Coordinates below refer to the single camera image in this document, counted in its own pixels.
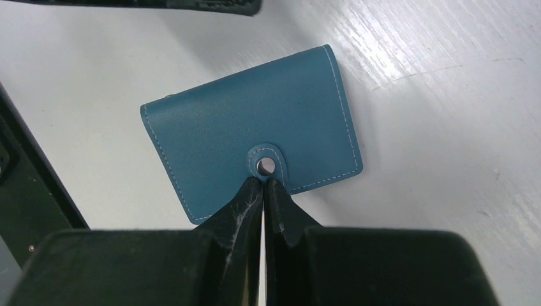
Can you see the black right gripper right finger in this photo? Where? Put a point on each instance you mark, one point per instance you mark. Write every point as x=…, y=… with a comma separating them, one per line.
x=310, y=264

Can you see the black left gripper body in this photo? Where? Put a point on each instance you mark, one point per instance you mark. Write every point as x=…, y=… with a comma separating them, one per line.
x=34, y=202

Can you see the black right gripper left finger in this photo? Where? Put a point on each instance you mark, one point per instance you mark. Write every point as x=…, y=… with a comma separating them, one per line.
x=216, y=263

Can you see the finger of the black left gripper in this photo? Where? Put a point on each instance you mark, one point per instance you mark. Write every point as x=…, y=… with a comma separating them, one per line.
x=237, y=7

